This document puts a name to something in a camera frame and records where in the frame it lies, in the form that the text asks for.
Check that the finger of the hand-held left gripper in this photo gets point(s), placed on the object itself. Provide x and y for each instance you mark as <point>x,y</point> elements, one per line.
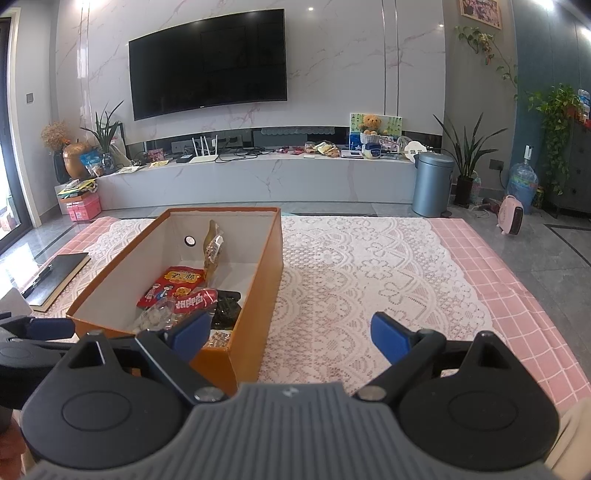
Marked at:
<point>51,328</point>

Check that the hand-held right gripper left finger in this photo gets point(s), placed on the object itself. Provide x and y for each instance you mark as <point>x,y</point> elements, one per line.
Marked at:
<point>191,334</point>

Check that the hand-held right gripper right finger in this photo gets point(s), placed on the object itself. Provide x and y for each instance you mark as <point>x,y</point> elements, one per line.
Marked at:
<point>388,337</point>

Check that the gold striped snack packet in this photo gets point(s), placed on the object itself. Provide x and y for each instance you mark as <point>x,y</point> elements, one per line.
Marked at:
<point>218,339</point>

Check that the small red snack packet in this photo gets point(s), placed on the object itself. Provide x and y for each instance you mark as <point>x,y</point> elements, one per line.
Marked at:
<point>194,302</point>

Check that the clear nut packet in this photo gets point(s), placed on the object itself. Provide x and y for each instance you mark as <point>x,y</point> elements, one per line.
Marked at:
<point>154,316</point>

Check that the dark green snack packet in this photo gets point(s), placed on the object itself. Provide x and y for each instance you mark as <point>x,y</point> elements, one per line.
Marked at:
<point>226,309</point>

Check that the large red snack packet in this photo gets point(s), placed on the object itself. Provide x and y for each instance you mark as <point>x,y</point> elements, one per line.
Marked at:
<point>173,279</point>

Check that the olive clear snack packet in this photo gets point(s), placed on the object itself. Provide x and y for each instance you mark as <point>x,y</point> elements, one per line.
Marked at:
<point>213,249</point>

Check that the orange cardboard box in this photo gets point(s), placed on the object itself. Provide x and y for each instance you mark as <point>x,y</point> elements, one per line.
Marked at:
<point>272,277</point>

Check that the grey card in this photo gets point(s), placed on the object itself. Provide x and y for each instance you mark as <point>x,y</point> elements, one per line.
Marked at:
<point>14,302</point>

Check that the black pen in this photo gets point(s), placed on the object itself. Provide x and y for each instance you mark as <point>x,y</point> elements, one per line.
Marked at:
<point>39,279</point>

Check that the black notebook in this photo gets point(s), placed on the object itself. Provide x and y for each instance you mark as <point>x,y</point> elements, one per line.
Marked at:
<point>60,277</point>

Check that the white lace tablecloth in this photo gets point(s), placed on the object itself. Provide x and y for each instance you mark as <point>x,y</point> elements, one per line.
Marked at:
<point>346,277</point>

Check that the pink storage box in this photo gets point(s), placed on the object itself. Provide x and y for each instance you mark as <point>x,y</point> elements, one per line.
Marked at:
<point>83,207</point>

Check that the yellow green packet pile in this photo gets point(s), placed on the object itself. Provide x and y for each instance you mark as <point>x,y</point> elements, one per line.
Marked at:
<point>76,189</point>

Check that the blue-grey trash can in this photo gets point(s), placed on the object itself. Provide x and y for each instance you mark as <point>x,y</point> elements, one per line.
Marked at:
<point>431,189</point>

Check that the white marble TV console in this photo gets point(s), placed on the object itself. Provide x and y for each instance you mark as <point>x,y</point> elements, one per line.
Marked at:
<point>254,184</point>

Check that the long-leaf potted plant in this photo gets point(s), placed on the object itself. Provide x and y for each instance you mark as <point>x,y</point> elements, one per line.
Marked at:
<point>464,191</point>

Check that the golden gourd ornament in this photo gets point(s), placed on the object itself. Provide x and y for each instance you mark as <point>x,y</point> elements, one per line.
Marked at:
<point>76,161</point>

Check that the blue snack bag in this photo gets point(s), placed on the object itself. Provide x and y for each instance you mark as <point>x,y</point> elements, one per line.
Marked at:
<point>91,164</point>

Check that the pink heater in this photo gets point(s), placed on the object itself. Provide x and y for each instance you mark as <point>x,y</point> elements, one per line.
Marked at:
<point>511,217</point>

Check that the white router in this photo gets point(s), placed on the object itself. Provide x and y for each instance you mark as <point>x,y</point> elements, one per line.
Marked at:
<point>203,159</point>

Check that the white scale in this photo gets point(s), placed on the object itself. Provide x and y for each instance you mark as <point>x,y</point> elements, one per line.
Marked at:
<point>351,153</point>

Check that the dried flowers in black vase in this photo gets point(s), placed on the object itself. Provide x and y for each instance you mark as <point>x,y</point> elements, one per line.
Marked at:
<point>55,136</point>

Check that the glass balcony door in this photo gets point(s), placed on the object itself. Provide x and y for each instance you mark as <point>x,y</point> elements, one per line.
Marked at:
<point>9,138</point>

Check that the assorted yellow snack bags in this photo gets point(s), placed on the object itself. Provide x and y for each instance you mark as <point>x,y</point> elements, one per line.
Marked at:
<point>323,148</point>

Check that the blue water jug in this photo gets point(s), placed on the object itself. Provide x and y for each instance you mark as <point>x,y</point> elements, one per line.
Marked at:
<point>521,184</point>

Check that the small leafy potted plant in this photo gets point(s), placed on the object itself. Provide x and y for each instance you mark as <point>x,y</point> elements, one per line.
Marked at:
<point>108,134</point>

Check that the teddy bear picture box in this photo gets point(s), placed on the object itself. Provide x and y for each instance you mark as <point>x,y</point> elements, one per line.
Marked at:
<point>392,124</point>

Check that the brown teddy bear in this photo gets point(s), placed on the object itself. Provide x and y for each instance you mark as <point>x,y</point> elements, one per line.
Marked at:
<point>370,124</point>

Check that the person's beige clothing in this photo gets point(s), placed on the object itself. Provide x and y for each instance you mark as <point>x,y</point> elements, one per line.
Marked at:
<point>577,447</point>

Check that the white water pump dispenser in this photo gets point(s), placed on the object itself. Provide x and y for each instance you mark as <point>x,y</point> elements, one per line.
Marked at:
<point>528,154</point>

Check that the dark grey cabinet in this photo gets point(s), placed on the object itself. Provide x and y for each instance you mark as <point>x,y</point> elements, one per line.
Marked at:
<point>577,175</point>

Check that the black curved television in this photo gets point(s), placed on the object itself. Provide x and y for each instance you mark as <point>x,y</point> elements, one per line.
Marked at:
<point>207,64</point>

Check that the trailing vine plant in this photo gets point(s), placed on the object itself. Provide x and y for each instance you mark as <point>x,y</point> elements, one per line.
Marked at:
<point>556,120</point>

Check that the row of small bottles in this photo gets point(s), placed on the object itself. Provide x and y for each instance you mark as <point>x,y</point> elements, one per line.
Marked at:
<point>584,106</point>

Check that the hanging ivy vine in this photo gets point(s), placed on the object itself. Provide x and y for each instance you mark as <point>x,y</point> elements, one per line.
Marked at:
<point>480,39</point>

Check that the framed wall picture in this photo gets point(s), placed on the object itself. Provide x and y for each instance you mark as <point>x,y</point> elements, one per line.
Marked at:
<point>480,11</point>

